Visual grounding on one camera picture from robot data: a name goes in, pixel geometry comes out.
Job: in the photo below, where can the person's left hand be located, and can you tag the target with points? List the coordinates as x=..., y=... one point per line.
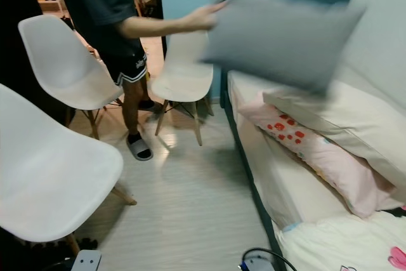
x=201, y=17

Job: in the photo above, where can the grey slipper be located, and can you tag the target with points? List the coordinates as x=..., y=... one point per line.
x=140, y=148
x=147, y=105

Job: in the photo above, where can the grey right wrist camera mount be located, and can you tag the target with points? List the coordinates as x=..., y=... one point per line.
x=254, y=264

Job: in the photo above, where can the white duvet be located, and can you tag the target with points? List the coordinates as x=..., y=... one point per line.
x=336, y=245

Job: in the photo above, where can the cream pillow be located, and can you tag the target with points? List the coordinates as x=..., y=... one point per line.
x=355, y=125

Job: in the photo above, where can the person's left forearm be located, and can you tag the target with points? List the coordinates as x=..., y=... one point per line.
x=155, y=25

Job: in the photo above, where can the white chair with wooden legs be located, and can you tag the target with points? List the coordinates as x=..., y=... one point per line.
x=60, y=61
x=187, y=71

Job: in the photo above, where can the white mattress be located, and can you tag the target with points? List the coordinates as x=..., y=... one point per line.
x=266, y=169

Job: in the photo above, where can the teal bed frame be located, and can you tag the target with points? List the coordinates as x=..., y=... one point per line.
x=250, y=182

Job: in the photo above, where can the large white shell chair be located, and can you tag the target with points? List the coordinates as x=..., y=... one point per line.
x=51, y=176

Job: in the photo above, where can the grey pillow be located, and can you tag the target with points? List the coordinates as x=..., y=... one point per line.
x=282, y=36

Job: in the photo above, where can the pink pillow with red print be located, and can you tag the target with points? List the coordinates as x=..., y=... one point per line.
x=336, y=163

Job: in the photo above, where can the person in dark shirt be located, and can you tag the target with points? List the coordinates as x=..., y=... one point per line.
x=101, y=1

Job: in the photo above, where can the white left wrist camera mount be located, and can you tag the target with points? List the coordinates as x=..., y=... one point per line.
x=86, y=261

